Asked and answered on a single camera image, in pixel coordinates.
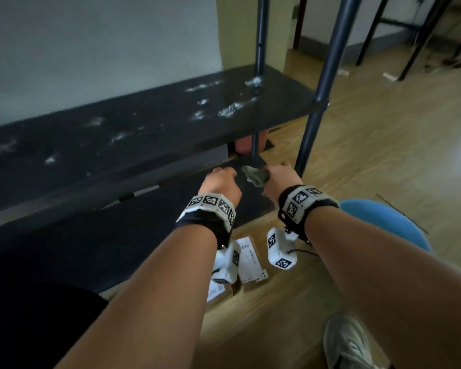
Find person's right hand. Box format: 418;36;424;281
261;162;304;206

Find person's left hand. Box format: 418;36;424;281
198;167;242;209

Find grey-green cleaning cloth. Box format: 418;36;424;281
241;165;271;188

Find person's left forearm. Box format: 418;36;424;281
56;225;218;369

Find person's right forearm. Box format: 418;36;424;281
304;206;461;369

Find left wrist marker band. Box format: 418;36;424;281
175;193;237;250

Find wrist marker band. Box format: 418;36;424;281
277;184;339;242
175;193;237;250

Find right wrist marker band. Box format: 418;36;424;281
277;184;339;242

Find orange-red bucket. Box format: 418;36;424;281
234;129;270;156

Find white paper receipt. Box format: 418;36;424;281
236;237;269;284

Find dark metal shelf rack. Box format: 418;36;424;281
0;0;363;294

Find small white paper slip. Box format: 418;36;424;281
207;280;226;303

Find blue round stool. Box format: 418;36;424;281
338;199;433;253

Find person's white sneaker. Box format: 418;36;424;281
323;313;381;369

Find black metal table legs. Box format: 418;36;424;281
356;0;461;82

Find person's black shorts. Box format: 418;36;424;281
0;250;109;369

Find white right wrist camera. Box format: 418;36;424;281
267;227;299;270

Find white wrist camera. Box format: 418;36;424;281
267;227;299;270
211;240;241;285

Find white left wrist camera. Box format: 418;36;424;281
211;240;241;285

